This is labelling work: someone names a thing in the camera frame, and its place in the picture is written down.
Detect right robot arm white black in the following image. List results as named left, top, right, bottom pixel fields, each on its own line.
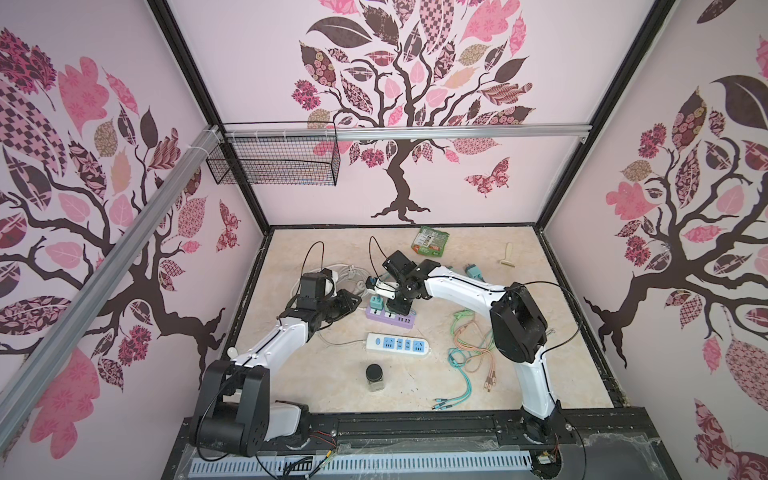
left=367, top=251, right=558, bottom=444

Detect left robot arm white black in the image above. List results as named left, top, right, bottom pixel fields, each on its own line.
left=189, top=269, right=362, bottom=457

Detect teal green charger plug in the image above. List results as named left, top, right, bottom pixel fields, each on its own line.
left=465, top=264, right=485, bottom=282

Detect purple power strip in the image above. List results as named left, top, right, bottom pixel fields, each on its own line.
left=365, top=307, right=416, bottom=330

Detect green snack packet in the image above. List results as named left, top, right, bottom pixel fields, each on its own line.
left=411, top=226, right=450, bottom=258

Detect white blue power strip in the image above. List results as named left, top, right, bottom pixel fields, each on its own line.
left=365, top=333, right=431, bottom=357

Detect small wooden brush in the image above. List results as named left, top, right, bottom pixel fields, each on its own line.
left=499, top=242, right=516, bottom=268

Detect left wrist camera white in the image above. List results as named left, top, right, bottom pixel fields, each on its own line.
left=320, top=268, right=338, bottom=298

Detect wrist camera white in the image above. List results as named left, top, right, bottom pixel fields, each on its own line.
left=320, top=268, right=338, bottom=298
left=365, top=276, right=399, bottom=299

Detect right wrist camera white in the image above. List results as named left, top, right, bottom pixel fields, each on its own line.
left=365, top=276, right=399, bottom=299

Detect white coiled power cord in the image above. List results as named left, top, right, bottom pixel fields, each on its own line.
left=289, top=263, right=376, bottom=301

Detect tangled green pink cables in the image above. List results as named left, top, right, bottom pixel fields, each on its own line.
left=430, top=308, right=499, bottom=412

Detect black wire mesh basket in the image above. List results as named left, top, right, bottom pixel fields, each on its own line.
left=207, top=120, right=341, bottom=186

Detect white slotted cable duct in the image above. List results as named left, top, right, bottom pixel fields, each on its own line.
left=187, top=451, right=532, bottom=479

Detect aluminium rail bar back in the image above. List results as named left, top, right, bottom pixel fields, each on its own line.
left=225, top=123, right=592, bottom=141

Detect aluminium rail bar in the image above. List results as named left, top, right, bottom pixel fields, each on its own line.
left=225, top=123, right=592, bottom=141
left=0, top=127, right=222, bottom=448

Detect aluminium rail bar left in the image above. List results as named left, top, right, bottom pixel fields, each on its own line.
left=0, top=127, right=222, bottom=448

